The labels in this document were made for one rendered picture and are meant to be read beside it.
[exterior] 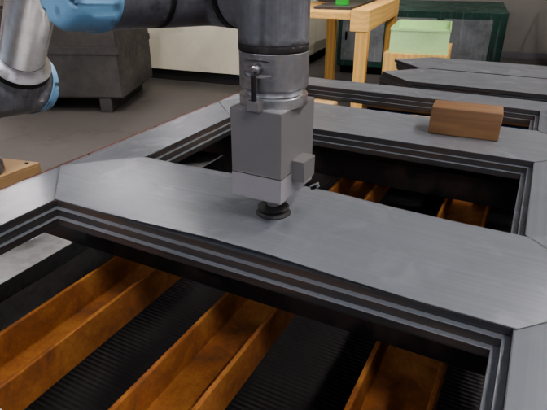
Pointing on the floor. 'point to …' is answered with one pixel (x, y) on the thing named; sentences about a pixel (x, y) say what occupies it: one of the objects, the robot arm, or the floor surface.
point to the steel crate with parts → (100, 64)
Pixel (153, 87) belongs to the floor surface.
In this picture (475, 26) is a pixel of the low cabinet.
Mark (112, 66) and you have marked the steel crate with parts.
